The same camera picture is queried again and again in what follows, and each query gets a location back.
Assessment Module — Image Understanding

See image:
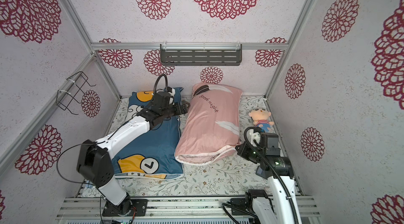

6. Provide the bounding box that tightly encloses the pink good night pillow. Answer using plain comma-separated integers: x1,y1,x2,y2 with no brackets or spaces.
175,83,243,166

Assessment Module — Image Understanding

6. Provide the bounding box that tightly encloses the black wire wall rack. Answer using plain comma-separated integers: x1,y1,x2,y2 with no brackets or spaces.
55,71,96,116

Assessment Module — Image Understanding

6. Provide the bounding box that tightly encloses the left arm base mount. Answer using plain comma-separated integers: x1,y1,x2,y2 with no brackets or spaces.
102,199,148,217

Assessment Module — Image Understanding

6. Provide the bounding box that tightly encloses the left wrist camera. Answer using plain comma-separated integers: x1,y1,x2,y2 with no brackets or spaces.
165,87,176,105

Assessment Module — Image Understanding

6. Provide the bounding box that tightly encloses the blue cartoon pillowcase pillow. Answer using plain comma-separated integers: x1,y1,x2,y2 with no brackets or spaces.
112,87,185,180

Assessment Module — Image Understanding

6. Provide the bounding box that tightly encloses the black corrugated cable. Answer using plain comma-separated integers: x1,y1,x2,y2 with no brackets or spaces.
153,74,169,96
243,126,300,224

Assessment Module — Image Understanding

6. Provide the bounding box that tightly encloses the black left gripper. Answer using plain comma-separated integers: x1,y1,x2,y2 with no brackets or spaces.
163,100,192,121

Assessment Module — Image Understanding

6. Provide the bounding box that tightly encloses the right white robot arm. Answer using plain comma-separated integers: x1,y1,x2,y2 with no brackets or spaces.
236,127,302,224

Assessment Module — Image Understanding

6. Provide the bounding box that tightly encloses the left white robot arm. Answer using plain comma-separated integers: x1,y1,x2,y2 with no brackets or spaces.
76,87,187,207

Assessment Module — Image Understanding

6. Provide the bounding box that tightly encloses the floral bed sheet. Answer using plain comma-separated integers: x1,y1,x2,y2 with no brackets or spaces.
78,96,271,198

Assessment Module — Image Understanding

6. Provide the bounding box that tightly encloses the black corrugated cable left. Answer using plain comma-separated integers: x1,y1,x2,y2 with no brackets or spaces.
153,74,169,96

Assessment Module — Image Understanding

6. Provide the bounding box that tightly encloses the grey wall shelf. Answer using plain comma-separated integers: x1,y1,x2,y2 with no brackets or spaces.
160,44,243,66

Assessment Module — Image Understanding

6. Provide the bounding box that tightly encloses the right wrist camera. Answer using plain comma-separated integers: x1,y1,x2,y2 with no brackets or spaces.
247,129,261,147

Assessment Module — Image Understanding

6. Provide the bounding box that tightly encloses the black corrugated cable right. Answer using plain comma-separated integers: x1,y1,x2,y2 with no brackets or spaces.
243,126,300,224

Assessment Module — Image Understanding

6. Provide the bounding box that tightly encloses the small plush doll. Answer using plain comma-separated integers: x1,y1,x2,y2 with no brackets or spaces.
249,108,275,133

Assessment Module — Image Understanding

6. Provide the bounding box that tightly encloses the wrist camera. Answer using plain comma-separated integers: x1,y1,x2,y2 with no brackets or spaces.
247,129,261,147
165,87,176,105

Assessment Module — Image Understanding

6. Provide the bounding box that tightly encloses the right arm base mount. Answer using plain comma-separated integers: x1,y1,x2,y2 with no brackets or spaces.
229,189,269,216

